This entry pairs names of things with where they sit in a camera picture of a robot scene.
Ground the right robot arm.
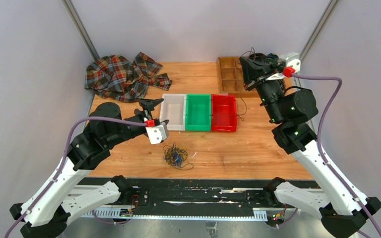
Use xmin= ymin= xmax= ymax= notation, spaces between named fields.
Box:
xmin=239 ymin=53 xmax=381 ymax=238

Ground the wooden compartment tray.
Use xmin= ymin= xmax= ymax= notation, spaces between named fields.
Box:
xmin=216 ymin=53 xmax=279 ymax=98

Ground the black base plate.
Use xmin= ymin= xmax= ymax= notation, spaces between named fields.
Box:
xmin=78 ymin=178 xmax=297 ymax=218

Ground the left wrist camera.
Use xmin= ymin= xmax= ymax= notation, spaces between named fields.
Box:
xmin=145 ymin=119 xmax=169 ymax=144

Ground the cable bundle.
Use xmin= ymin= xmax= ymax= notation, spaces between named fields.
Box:
xmin=162 ymin=143 xmax=194 ymax=172

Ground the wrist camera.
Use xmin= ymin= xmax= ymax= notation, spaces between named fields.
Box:
xmin=266 ymin=52 xmax=301 ymax=81
xmin=145 ymin=119 xmax=169 ymax=144

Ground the red plastic bin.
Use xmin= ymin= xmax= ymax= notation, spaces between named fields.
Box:
xmin=211 ymin=94 xmax=237 ymax=132

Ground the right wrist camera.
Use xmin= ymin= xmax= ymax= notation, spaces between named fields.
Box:
xmin=266 ymin=52 xmax=301 ymax=81

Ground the brown cable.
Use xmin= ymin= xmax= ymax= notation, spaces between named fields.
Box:
xmin=235 ymin=47 xmax=257 ymax=122

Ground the green plastic bin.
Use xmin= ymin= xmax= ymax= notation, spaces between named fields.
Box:
xmin=185 ymin=94 xmax=211 ymax=131

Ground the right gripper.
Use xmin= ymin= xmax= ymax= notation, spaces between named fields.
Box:
xmin=238 ymin=56 xmax=282 ymax=122

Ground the black coiled cable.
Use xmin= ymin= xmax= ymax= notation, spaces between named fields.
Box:
xmin=248 ymin=53 xmax=267 ymax=64

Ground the plaid cloth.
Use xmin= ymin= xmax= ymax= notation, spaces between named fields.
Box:
xmin=84 ymin=52 xmax=173 ymax=103

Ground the white plastic bin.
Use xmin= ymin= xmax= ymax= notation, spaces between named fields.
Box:
xmin=160 ymin=94 xmax=186 ymax=131

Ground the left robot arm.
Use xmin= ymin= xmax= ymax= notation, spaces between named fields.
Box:
xmin=10 ymin=99 xmax=168 ymax=238

